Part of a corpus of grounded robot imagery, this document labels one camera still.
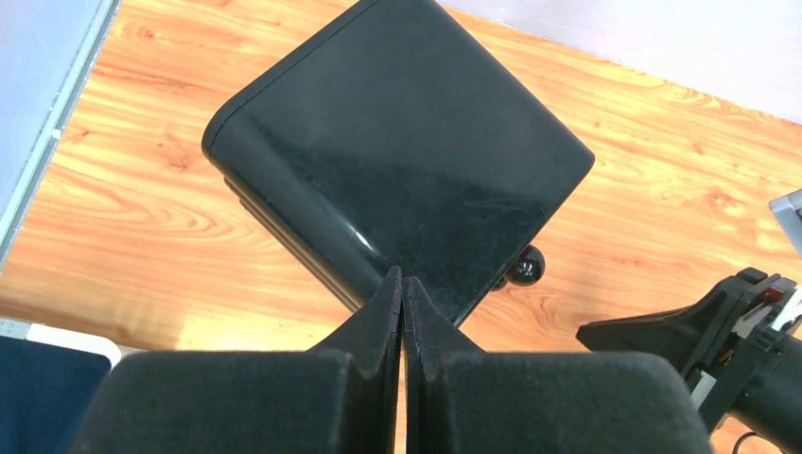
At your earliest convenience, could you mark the black round drawer knob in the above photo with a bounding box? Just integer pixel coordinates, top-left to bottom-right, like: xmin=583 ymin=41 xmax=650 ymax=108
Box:
xmin=504 ymin=245 xmax=546 ymax=287

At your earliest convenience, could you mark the white laundry basket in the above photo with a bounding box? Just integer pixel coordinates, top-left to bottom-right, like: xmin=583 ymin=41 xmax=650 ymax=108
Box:
xmin=1 ymin=317 xmax=122 ymax=368

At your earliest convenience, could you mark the navy blue cloth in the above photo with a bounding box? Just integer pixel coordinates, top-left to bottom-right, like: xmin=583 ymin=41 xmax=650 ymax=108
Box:
xmin=1 ymin=337 xmax=112 ymax=454

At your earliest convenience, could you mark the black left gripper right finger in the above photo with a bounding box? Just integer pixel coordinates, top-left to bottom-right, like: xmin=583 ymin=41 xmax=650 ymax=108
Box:
xmin=402 ymin=277 xmax=711 ymax=453

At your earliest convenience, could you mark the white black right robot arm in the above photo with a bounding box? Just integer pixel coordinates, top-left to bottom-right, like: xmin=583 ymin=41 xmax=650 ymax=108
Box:
xmin=576 ymin=268 xmax=801 ymax=453

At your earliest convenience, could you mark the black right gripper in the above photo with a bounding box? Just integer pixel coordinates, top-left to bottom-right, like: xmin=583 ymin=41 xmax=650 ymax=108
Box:
xmin=576 ymin=274 xmax=801 ymax=433

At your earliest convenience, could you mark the black drawer organizer box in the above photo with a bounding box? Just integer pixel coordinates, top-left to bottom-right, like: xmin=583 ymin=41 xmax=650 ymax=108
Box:
xmin=201 ymin=1 xmax=595 ymax=323

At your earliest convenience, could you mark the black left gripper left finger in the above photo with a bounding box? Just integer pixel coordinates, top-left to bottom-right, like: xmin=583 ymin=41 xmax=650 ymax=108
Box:
xmin=71 ymin=268 xmax=402 ymax=453

